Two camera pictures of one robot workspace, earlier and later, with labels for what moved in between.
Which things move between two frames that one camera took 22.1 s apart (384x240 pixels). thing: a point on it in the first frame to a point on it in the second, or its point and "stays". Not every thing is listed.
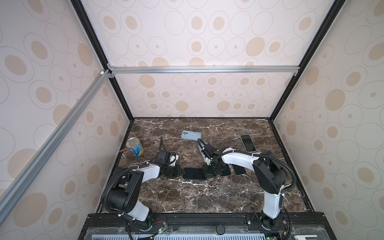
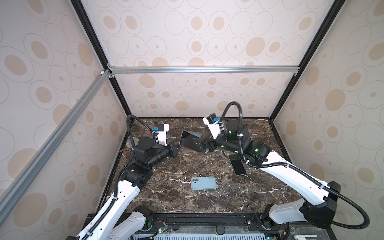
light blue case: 203,156 to 203,183
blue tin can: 135,146 stays
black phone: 226,171 to 193,140
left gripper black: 177,174 to 174,149
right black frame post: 336,6 stays
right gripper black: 217,173 to 209,141
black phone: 238,169 stays
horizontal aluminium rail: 179,69 stays
